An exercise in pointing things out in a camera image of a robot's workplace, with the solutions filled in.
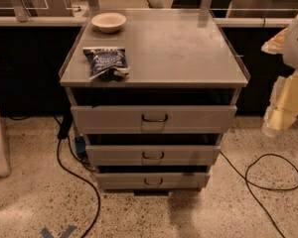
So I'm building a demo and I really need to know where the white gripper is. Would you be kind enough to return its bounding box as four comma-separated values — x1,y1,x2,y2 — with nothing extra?
261,28,298,137

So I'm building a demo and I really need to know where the grey bottom drawer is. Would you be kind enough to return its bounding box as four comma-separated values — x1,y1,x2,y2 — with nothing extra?
96,173,209,190

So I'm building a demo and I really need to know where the grey drawer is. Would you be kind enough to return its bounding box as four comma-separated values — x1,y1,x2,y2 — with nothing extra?
72,105,236,134
86,145,221,166
96,173,209,190

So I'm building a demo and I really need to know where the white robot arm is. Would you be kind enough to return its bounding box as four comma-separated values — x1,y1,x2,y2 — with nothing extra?
261,14,298,137

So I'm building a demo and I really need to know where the grey drawer cabinet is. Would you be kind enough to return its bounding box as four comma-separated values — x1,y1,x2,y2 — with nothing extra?
61,9,249,179

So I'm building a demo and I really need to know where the grey top drawer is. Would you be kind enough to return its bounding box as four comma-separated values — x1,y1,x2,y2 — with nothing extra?
72,105,236,134

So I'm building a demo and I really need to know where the grey middle drawer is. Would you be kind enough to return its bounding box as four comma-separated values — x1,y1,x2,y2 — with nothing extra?
86,145,221,166

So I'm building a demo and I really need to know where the white bowl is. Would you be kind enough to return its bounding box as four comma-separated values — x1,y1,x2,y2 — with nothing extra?
91,13,126,34

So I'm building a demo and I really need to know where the blue chip bag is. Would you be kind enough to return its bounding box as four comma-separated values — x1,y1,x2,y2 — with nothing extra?
82,47,130,80

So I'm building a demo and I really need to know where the blue power adapter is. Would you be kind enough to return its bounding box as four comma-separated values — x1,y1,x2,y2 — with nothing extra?
74,136,85,155

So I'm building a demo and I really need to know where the blue tape cross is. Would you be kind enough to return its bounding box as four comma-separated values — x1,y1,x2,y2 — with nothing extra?
40,224,77,238

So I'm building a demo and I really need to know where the black cable on right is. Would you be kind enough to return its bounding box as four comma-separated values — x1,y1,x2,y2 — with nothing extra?
220,151,298,238

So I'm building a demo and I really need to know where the black cable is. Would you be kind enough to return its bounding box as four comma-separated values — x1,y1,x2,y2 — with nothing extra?
53,115,101,238
220,151,298,238

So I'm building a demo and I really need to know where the black cable on left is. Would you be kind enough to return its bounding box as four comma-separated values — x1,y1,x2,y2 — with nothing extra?
53,115,101,238

